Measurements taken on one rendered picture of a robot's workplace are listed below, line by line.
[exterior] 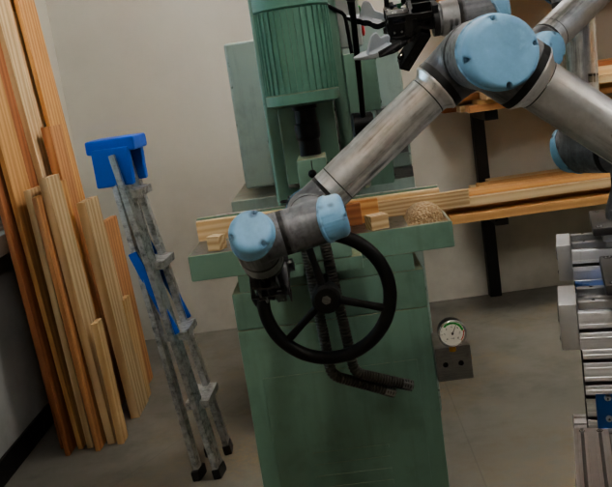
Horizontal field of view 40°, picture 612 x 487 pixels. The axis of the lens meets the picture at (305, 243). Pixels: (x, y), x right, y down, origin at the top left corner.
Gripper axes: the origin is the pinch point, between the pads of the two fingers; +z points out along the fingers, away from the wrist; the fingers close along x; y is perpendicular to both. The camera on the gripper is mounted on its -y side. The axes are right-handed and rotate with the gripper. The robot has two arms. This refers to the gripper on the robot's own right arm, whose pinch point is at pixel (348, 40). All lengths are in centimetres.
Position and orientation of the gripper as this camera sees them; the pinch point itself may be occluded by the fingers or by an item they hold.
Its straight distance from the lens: 192.3
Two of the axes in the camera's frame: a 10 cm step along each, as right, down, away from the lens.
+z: -9.9, 1.3, 0.5
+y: -1.2, -6.3, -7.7
